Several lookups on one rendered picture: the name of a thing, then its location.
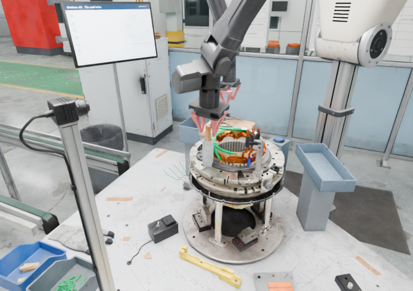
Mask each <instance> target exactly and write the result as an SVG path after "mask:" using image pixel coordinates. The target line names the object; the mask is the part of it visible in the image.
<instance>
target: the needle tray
mask: <svg viewBox="0 0 413 291"><path fill-rule="evenodd" d="M295 154H296V156H297V157H298V159H299V160H300V162H301V163H302V165H303V167H304V173H303V176H302V183H301V189H300V193H299V199H298V203H297V209H296V215H297V217H298V219H299V221H300V223H301V226H302V228H303V230H304V231H325V229H326V224H327V222H328V217H329V213H330V210H331V205H332V201H333V198H334V194H335V192H354V189H355V185H356V182H357V180H356V179H355V178H354V177H353V176H352V174H351V173H350V172H349V171H348V170H347V168H346V167H345V166H344V165H343V164H342V163H341V162H340V161H339V160H338V159H337V157H336V156H335V155H334V154H333V153H332V152H331V151H330V150H329V149H328V148H327V146H326V145H325V144H296V151H295Z"/></svg>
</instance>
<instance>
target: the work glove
mask: <svg viewBox="0 0 413 291"><path fill-rule="evenodd" d="M102 232H103V235H106V236H110V237H113V236H114V235H115V234H114V232H113V231H109V230H105V229H102ZM48 239H52V240H56V241H59V242H61V243H62V245H64V246H66V247H68V248H70V249H74V250H78V251H84V252H85V253H86V254H88V255H90V252H89V249H88V245H87V241H86V238H85V234H84V229H83V227H82V225H80V226H76V227H72V226H69V225H65V224H62V225H60V226H59V227H58V228H57V229H56V230H55V231H54V232H53V233H52V234H51V235H50V236H49V238H48ZM104 242H105V243H106V244H112V243H113V240H112V239H111V238H107V237H105V236H104Z"/></svg>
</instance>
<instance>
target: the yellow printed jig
mask: <svg viewBox="0 0 413 291"><path fill-rule="evenodd" d="M179 258H180V259H182V260H185V261H187V262H189V263H191V264H193V265H196V266H198V267H200V268H203V269H205V270H207V271H209V272H211V273H214V274H216V275H218V279H220V280H222V281H224V282H227V283H229V284H230V285H231V286H233V287H236V288H238V289H239V287H240V285H241V283H242V278H241V277H238V276H237V274H235V273H234V271H233V270H231V269H228V268H226V267H224V266H222V267H221V268H220V267H218V266H216V265H214V264H212V263H209V262H206V261H204V260H202V259H200V258H197V257H195V256H193V255H191V254H188V253H187V246H185V245H183V246H182V249H180V250H179Z"/></svg>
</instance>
